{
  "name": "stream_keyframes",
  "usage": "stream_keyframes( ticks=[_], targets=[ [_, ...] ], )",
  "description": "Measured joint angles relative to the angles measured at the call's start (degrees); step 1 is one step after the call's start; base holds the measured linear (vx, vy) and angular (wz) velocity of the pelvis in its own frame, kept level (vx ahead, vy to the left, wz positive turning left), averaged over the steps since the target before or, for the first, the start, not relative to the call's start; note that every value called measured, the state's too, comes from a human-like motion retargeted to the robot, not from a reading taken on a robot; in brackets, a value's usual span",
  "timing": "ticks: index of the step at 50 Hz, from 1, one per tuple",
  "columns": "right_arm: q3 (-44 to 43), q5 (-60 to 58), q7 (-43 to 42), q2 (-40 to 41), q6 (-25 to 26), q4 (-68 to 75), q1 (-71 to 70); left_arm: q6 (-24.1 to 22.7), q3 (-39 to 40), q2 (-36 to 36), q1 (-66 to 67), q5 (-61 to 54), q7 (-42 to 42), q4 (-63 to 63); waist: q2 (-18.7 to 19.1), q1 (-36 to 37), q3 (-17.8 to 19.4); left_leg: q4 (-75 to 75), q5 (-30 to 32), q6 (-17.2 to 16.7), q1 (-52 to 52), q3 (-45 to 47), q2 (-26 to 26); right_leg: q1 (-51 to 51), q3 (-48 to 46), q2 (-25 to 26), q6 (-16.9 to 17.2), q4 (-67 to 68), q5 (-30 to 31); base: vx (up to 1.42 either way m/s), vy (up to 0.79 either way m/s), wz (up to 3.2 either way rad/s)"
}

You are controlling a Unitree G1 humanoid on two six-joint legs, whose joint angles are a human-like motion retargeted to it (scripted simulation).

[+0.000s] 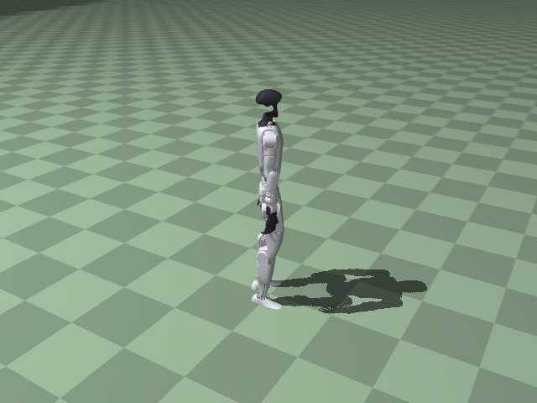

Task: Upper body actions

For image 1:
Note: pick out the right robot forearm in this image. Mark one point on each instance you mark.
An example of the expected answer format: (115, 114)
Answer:
(271, 193)

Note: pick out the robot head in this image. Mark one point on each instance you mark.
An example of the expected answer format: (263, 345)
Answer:
(268, 97)

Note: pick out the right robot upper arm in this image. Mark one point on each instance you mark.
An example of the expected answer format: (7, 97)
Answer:
(270, 145)

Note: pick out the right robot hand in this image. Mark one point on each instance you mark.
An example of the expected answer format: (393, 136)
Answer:
(271, 221)

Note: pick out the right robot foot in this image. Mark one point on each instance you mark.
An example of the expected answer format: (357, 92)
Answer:
(268, 302)

